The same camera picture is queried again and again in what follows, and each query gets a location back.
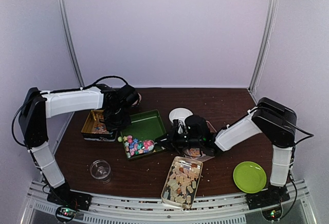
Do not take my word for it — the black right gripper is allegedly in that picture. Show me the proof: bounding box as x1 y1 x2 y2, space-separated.
156 127 203 155

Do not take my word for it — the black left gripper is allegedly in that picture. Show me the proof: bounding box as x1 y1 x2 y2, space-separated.
103 106 132 132

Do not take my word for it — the metal scoop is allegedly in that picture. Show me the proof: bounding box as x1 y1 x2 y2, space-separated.
139 140 155 154

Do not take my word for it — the green tray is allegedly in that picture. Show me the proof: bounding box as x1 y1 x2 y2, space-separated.
120 110 166 160

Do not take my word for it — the clear plastic jar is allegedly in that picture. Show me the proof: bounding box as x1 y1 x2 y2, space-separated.
89 159 112 184

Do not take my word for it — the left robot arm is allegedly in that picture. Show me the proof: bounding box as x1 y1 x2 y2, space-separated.
19 84 140 206

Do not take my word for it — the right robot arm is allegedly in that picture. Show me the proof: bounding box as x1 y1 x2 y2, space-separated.
155 97 297 204

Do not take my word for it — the pink tin of star candies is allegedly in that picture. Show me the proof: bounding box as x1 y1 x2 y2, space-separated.
181 121 218 162

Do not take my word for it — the cream tin of popsicle candies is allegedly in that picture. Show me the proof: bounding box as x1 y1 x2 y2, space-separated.
161 156 203 210

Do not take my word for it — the red patterned small bowl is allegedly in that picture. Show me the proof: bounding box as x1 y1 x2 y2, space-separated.
134 93 142 106

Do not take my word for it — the white bowl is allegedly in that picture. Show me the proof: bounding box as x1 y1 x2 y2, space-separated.
169 107 193 125

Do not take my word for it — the lime green plate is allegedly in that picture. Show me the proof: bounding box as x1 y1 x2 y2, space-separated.
233 161 267 194

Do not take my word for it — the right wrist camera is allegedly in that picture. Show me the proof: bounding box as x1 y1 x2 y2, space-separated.
172 119 186 134

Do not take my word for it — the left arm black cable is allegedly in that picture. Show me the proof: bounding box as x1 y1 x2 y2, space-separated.
11 75 131 147

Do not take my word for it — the front aluminium rail frame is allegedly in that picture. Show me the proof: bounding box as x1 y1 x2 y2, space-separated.
19 180 318 223

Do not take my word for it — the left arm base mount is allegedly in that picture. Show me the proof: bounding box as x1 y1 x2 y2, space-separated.
47 188 92 223

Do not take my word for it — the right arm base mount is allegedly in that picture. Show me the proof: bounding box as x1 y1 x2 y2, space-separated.
246 185 290 222

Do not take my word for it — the left aluminium corner post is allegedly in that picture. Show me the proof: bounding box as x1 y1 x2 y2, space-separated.
58 0 85 87

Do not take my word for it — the aluminium corner post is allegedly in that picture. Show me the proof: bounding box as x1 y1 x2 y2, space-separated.
248 0 278 96
58 0 85 87

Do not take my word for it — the right aluminium corner post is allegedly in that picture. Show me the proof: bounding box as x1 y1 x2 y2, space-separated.
248 0 278 96

